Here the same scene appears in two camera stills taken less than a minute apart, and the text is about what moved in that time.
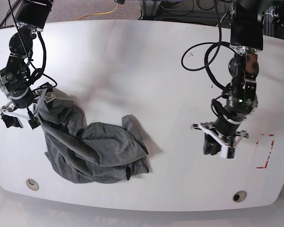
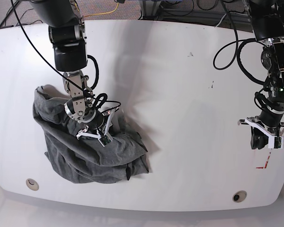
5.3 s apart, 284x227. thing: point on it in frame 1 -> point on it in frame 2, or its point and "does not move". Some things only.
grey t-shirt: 91,152 does not move
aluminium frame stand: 149,9 does not move
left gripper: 225,130 -> 270,123
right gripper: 29,104 -> 102,120
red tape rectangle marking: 269,154 does not move
